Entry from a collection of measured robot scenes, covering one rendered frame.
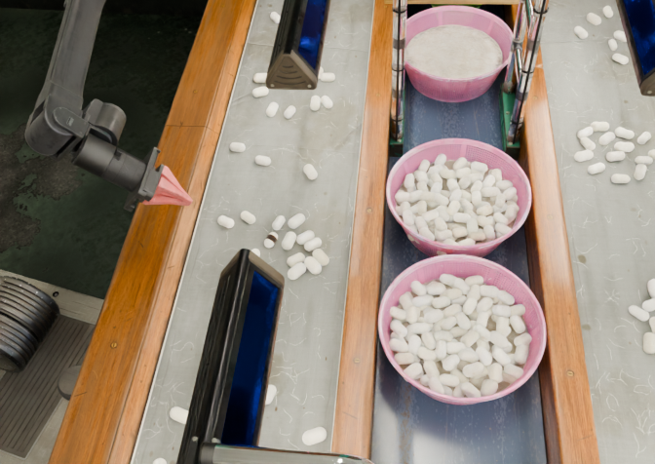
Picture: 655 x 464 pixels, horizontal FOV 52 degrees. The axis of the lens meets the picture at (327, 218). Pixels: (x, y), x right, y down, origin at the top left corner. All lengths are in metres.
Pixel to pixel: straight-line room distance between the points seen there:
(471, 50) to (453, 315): 0.71
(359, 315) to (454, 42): 0.77
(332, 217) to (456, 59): 0.53
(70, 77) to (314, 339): 0.59
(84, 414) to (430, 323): 0.57
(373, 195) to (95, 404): 0.60
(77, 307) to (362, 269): 0.71
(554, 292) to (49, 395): 1.00
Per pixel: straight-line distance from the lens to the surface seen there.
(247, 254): 0.79
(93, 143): 1.15
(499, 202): 1.31
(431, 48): 1.64
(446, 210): 1.29
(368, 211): 1.25
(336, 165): 1.36
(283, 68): 1.05
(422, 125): 1.53
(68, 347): 1.57
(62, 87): 1.18
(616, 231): 1.32
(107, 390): 1.15
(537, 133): 1.42
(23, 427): 1.52
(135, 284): 1.23
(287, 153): 1.40
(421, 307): 1.18
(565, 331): 1.15
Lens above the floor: 1.75
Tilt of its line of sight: 52 degrees down
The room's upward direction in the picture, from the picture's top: 6 degrees counter-clockwise
